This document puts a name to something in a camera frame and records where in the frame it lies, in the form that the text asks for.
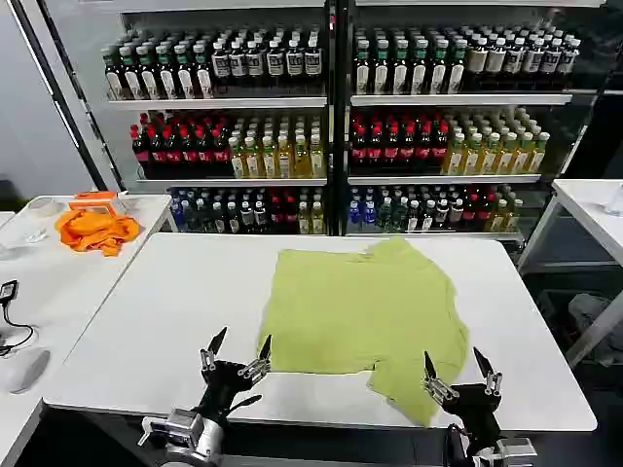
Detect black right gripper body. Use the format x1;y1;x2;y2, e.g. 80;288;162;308
439;382;503;456

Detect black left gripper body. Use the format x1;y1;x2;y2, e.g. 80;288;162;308
196;359;255;420

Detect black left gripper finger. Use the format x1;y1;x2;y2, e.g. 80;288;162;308
237;334;273;381
199;326;229;373

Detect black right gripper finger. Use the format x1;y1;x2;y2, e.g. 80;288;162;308
472;346;503;396
421;350;459;405

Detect light green shirt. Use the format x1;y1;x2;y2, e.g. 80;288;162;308
256;236;471;429

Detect grey bundle under table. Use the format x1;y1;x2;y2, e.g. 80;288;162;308
566;291;623;369

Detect white side table with clutter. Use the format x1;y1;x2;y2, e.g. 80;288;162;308
0;194;174;467

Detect orange cloth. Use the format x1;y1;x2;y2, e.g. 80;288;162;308
55;208;143;258

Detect grey oval mouse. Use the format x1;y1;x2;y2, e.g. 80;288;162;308
8;348;52;395

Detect orange and white box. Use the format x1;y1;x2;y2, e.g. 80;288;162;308
67;190;129;218

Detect white side table grey legs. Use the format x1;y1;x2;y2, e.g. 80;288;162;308
515;178;623;372

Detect clear plastic wrapper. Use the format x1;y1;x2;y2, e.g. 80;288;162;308
20;225;51;245

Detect white tape roll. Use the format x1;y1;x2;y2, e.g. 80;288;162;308
26;196;65;218

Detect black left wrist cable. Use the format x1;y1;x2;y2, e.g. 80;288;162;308
226;394;264;415

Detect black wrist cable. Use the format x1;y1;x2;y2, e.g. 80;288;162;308
226;394;264;415
444;422;472;467

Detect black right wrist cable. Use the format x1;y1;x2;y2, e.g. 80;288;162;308
444;422;472;467

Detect thin black charger cable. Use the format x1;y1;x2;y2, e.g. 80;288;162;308
0;300;37;359

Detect black slanted frame post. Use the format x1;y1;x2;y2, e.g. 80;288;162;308
35;0;127;194
8;0;111;192

